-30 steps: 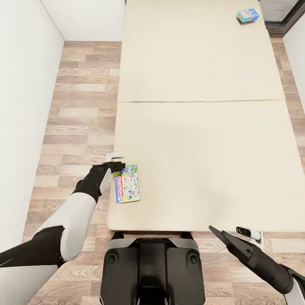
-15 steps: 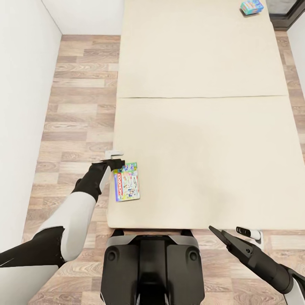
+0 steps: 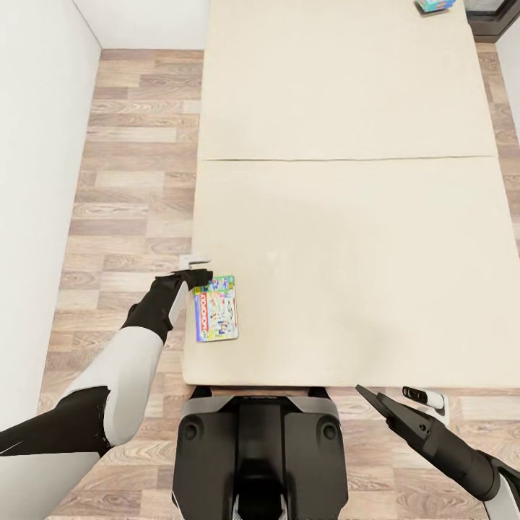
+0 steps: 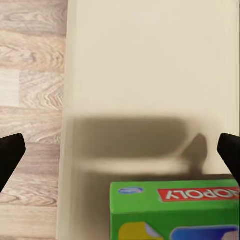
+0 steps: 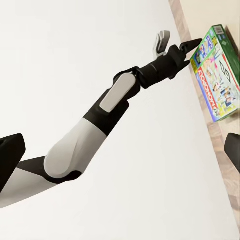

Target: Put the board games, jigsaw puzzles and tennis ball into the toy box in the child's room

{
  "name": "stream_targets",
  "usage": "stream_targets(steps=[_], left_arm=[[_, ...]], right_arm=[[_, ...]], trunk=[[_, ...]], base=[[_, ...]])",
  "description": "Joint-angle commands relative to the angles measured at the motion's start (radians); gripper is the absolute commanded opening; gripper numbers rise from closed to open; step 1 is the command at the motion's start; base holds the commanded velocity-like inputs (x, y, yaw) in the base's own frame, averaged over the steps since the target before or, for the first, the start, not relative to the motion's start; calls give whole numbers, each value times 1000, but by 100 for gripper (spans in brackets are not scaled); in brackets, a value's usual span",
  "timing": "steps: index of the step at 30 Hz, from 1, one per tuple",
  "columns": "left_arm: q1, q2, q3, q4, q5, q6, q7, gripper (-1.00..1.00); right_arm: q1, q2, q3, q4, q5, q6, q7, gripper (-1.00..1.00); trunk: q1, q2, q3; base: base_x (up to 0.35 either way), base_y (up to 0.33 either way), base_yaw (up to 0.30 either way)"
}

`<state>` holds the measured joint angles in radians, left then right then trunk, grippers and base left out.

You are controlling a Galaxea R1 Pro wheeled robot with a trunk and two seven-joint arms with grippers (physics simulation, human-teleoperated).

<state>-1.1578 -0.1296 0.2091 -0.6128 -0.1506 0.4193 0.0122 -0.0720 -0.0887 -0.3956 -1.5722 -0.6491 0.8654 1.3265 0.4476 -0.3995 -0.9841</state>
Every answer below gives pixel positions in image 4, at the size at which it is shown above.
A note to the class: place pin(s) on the board game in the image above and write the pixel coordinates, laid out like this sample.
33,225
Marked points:
175,210

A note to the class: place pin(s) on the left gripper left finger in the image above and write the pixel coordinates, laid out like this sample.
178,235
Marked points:
12,149

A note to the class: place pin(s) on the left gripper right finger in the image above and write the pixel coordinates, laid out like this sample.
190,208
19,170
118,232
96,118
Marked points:
229,149

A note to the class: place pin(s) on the bed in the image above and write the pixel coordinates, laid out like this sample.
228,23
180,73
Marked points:
149,87

